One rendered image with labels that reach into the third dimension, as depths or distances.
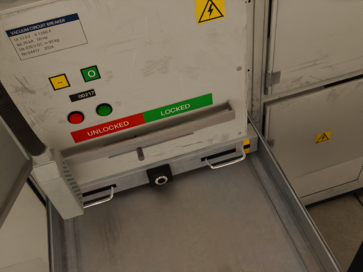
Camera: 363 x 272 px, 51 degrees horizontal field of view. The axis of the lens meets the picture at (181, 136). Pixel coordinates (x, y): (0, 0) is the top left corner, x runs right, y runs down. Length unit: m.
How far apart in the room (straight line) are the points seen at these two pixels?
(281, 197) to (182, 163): 0.26
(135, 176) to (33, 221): 0.56
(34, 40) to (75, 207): 0.36
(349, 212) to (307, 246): 1.10
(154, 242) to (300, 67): 0.67
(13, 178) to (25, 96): 0.44
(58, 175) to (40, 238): 0.77
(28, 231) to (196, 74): 0.92
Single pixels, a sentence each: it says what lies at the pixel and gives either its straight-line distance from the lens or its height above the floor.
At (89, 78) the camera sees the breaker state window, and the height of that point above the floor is 1.23.
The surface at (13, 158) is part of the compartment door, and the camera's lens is 1.17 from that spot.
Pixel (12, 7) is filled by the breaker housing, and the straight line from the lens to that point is 0.69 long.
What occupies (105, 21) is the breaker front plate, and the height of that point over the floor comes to 1.33.
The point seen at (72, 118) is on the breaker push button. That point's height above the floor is 1.15.
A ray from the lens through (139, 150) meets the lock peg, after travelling 0.87.
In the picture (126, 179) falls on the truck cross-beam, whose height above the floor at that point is 0.91.
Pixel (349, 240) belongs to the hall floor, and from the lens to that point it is 1.93.
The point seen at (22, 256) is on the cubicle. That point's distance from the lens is 1.63.
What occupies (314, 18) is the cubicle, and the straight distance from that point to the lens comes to 1.13.
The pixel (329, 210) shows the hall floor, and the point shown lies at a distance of 1.99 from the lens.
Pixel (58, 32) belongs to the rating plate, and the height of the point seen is 1.34.
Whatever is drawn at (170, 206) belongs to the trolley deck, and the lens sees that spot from 0.98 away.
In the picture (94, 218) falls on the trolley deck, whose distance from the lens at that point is 1.01.
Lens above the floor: 1.67
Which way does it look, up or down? 48 degrees down
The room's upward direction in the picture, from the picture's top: 10 degrees counter-clockwise
